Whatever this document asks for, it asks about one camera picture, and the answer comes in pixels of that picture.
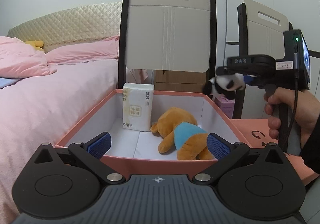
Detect wooden drawer cabinet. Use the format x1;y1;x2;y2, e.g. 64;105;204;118
155;71;208;93

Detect panda plush toy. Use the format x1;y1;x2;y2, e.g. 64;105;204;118
202;67;246;100

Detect beige chair with white seat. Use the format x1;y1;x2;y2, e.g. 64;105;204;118
233;0;290;119

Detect small purple box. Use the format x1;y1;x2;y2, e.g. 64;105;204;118
214;95;235;119

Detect pink pillow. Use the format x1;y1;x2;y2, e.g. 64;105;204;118
46;35;119;65

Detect brown teddy bear blue shirt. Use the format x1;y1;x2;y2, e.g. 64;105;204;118
150;107;214;160

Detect beige quilted headboard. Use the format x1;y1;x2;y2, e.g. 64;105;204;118
8;2;122;52

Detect yellow plush toy on bed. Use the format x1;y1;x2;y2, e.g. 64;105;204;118
24;41;45;52

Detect pink duvet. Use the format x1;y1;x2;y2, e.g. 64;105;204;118
0;36;56;79

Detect pink bed sheet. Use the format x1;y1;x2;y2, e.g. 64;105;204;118
1;59;118;223

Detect beige chair near bed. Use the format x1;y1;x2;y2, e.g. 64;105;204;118
118;0;217;88

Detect pink open storage box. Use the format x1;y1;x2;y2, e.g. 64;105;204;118
56;89;247;178

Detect person's right hand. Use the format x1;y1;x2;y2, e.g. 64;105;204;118
264;88;319;147

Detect white tissue pack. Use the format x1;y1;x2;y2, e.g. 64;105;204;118
123;82;154;132

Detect pink box lid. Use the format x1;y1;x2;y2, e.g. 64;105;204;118
229;118;320;186

